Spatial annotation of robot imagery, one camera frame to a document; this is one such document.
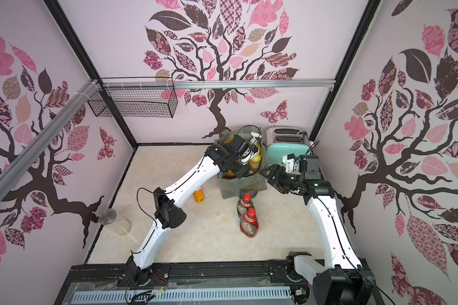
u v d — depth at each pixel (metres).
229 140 0.87
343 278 0.37
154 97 0.95
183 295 0.70
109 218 0.75
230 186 0.80
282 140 1.00
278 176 0.64
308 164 0.57
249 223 0.76
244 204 0.77
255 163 0.88
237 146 0.65
